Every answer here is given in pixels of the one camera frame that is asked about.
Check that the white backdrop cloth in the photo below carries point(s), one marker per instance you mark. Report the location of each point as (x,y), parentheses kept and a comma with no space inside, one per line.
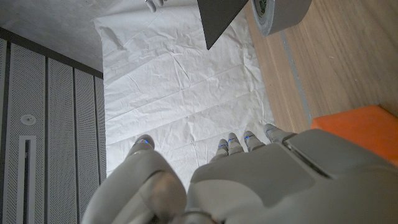
(180,93)

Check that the black cloth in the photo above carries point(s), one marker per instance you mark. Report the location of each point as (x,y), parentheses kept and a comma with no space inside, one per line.
(217,18)

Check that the long ceiling slot vent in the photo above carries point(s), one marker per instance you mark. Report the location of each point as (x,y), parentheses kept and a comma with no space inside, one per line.
(26,180)

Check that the grey tape roll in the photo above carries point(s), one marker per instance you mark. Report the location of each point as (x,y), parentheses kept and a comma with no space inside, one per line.
(286,12)

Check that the orange block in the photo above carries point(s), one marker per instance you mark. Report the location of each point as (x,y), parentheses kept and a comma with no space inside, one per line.
(367,130)

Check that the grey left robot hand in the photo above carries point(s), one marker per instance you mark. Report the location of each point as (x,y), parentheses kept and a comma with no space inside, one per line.
(264,186)

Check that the round white ceiling sensor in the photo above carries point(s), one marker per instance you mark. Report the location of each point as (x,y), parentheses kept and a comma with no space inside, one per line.
(28,119)

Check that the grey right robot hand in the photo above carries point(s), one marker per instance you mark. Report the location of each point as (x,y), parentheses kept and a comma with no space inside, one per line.
(154,4)

